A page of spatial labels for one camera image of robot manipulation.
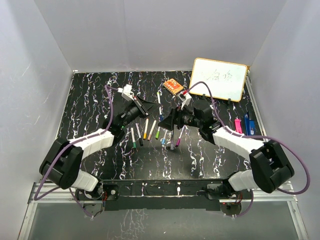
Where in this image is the lime cap marker pen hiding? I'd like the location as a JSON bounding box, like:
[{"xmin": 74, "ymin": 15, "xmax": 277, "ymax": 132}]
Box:
[{"xmin": 155, "ymin": 127, "xmax": 161, "ymax": 140}]

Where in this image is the orange spiral notebook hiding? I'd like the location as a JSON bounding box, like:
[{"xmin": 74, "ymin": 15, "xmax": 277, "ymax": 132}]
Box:
[{"xmin": 163, "ymin": 78, "xmax": 184, "ymax": 95}]

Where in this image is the black cap marker pen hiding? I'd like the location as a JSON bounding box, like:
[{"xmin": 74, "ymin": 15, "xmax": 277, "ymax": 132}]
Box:
[{"xmin": 135, "ymin": 122, "xmax": 144, "ymax": 147}]

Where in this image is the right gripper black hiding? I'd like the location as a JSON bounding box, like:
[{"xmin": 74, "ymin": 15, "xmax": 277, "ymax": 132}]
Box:
[{"xmin": 158, "ymin": 103, "xmax": 203, "ymax": 131}]

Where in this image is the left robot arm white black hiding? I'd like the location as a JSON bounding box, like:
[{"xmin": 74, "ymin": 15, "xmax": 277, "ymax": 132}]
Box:
[{"xmin": 39, "ymin": 96, "xmax": 159, "ymax": 200}]

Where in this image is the peach cap marker pen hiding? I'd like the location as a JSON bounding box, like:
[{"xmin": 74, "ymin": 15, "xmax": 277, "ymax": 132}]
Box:
[{"xmin": 147, "ymin": 120, "xmax": 157, "ymax": 141}]

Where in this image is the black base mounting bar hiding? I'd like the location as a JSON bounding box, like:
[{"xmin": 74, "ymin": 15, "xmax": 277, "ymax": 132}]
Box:
[{"xmin": 75, "ymin": 179, "xmax": 252, "ymax": 211}]

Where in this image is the orange cap marker pen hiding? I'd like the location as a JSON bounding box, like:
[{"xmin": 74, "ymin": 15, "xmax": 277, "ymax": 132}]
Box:
[{"xmin": 143, "ymin": 118, "xmax": 149, "ymax": 140}]

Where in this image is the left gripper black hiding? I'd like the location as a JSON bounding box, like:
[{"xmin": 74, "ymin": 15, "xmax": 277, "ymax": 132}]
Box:
[{"xmin": 119, "ymin": 95, "xmax": 161, "ymax": 129}]

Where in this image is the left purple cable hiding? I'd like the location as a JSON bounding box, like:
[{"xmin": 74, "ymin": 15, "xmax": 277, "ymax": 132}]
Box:
[{"xmin": 33, "ymin": 84, "xmax": 126, "ymax": 202}]

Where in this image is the light blue cap marker pen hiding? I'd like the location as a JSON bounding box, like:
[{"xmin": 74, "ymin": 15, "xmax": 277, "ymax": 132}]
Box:
[{"xmin": 161, "ymin": 130, "xmax": 168, "ymax": 145}]

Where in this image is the white board yellow frame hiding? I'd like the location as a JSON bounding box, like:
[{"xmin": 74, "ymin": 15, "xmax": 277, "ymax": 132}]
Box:
[{"xmin": 189, "ymin": 57, "xmax": 248, "ymax": 102}]

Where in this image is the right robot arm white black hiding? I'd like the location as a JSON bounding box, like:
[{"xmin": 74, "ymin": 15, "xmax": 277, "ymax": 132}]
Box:
[{"xmin": 158, "ymin": 100, "xmax": 295, "ymax": 199}]

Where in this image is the dark purple thin pen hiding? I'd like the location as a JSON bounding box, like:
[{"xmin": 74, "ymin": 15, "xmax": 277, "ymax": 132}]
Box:
[{"xmin": 170, "ymin": 130, "xmax": 175, "ymax": 150}]

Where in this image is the blue eraser tool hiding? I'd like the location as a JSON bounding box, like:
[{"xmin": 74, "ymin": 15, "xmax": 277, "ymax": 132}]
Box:
[{"xmin": 244, "ymin": 112, "xmax": 255, "ymax": 136}]

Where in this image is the green cap marker pen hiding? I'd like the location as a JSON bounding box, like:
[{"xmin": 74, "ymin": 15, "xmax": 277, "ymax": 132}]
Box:
[{"xmin": 130, "ymin": 127, "xmax": 137, "ymax": 149}]

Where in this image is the pink highlighter pen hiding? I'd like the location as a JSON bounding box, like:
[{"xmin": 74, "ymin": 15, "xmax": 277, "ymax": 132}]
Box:
[{"xmin": 234, "ymin": 118, "xmax": 243, "ymax": 134}]

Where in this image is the magenta cap marker pen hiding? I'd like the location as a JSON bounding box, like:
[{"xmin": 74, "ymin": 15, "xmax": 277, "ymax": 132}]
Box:
[{"xmin": 175, "ymin": 125, "xmax": 186, "ymax": 147}]

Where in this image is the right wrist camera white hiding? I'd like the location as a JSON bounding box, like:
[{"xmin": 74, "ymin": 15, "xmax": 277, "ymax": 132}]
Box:
[{"xmin": 177, "ymin": 90, "xmax": 192, "ymax": 109}]

